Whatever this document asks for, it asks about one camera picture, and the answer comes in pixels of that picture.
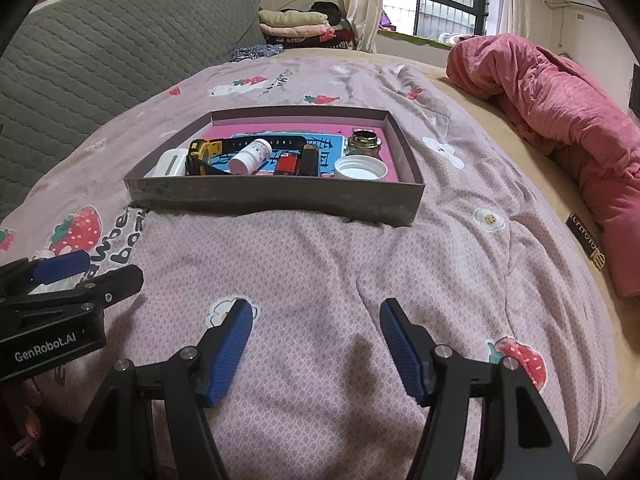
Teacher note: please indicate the pink book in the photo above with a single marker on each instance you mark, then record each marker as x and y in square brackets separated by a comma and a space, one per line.
[240, 131]

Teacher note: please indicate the glass ink jar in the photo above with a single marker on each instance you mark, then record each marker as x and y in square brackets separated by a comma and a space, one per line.
[364, 142]

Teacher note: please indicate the grey quilted headboard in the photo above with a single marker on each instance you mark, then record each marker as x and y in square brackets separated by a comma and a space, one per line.
[100, 70]

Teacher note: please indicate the dark screen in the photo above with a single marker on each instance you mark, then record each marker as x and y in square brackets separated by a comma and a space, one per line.
[636, 90]

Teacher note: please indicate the red lighter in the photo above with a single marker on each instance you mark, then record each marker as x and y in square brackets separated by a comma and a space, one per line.
[286, 165]

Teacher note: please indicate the dark patterned cloth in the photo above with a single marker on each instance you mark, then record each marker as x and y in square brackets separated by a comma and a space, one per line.
[257, 52]

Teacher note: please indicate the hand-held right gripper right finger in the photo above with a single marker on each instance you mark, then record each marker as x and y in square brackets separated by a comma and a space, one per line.
[400, 345]

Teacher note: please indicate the beige bed sheet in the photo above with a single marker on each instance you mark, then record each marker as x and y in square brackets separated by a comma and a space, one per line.
[540, 175]

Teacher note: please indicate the stack of folded clothes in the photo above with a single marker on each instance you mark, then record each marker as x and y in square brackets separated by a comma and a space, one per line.
[295, 22]

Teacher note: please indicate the black gold lipstick tube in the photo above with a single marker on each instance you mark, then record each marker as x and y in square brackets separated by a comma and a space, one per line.
[308, 162]

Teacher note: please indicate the small white pill bottle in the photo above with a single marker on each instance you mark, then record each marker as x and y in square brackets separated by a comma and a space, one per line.
[250, 156]

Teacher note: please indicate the grey cardboard box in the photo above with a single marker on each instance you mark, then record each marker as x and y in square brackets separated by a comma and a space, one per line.
[275, 197]

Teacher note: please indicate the white plastic lid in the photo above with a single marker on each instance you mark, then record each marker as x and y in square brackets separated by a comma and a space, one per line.
[357, 167]

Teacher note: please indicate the pink quilt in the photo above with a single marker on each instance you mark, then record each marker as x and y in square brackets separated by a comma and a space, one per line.
[560, 95]

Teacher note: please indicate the black mattress label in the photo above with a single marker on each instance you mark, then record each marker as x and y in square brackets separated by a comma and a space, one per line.
[585, 237]

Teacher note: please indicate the yellow black wristwatch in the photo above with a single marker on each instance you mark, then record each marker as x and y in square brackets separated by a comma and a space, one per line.
[205, 149]

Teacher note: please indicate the white earbuds case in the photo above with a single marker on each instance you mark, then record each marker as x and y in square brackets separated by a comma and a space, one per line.
[170, 164]

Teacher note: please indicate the cream curtain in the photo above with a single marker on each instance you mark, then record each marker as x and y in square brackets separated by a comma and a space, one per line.
[362, 5]

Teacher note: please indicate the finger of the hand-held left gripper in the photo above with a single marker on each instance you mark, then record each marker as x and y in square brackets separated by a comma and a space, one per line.
[120, 280]
[60, 266]

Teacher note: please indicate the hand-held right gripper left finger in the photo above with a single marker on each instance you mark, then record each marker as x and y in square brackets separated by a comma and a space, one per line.
[232, 345]

